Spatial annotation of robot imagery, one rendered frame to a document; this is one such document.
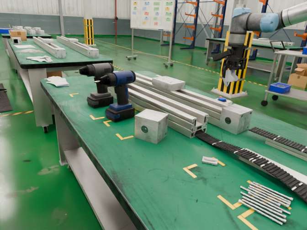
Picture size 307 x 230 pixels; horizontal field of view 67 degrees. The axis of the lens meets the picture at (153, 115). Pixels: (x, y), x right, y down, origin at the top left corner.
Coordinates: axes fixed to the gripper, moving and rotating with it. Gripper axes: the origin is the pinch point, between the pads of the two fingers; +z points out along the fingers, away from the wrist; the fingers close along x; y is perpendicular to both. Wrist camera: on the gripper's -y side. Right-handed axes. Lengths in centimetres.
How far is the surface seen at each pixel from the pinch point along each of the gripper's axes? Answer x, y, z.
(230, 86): 259, -155, 76
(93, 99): -55, -38, 9
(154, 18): 332, -470, -30
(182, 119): -36.8, 6.6, 8.7
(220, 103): -11.5, 6.4, 6.7
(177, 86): -14.2, -19.8, 3.9
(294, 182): -37, 51, 12
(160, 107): -37.9, -6.4, 7.3
